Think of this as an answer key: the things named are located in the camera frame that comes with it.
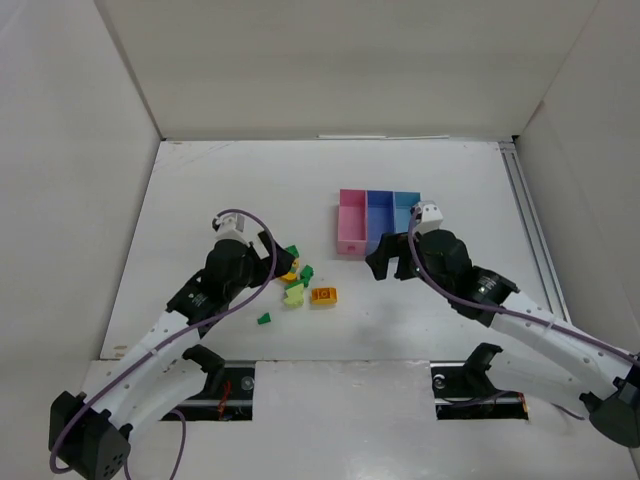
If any dark green sloped lego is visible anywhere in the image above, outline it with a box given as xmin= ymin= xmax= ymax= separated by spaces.
xmin=285 ymin=245 xmax=300 ymax=258

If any orange rounded lego brick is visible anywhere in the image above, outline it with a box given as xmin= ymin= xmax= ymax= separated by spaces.
xmin=280 ymin=258 xmax=300 ymax=284

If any dark green lego brick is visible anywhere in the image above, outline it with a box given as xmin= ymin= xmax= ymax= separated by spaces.
xmin=300 ymin=265 xmax=314 ymax=279

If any long dark green lego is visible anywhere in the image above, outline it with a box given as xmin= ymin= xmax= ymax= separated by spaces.
xmin=284 ymin=279 xmax=306 ymax=291

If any light green large lego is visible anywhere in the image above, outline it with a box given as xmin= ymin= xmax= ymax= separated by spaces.
xmin=283 ymin=286 xmax=305 ymax=308

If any orange square lego brick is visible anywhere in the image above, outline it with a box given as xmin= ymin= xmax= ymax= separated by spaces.
xmin=311 ymin=287 xmax=338 ymax=306

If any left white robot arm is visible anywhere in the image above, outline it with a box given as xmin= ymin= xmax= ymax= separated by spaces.
xmin=48 ymin=230 xmax=295 ymax=479

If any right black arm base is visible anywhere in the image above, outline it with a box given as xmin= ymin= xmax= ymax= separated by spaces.
xmin=430 ymin=343 xmax=529 ymax=421

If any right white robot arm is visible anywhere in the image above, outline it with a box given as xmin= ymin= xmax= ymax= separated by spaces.
xmin=365 ymin=229 xmax=639 ymax=448

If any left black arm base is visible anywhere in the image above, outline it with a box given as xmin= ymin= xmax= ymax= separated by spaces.
xmin=173 ymin=345 xmax=256 ymax=422

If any purple-blue container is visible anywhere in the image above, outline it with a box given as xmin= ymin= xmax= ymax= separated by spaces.
xmin=365 ymin=190 xmax=395 ymax=255

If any pink container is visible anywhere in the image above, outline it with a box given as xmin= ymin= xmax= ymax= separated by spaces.
xmin=336 ymin=189 xmax=367 ymax=256

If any small green wedge lego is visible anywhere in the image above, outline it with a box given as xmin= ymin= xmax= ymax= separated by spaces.
xmin=257 ymin=313 xmax=271 ymax=325

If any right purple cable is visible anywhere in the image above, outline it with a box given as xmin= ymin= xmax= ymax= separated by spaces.
xmin=407 ymin=207 xmax=640 ymax=369

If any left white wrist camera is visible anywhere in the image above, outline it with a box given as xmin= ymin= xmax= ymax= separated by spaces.
xmin=212 ymin=213 xmax=248 ymax=245

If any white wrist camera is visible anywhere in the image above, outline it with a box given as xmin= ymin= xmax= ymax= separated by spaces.
xmin=212 ymin=213 xmax=248 ymax=245
xmin=411 ymin=200 xmax=444 ymax=235

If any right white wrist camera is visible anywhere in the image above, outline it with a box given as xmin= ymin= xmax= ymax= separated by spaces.
xmin=411 ymin=200 xmax=444 ymax=235

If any aluminium rail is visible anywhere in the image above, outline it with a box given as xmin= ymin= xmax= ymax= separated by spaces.
xmin=498 ymin=141 xmax=571 ymax=323

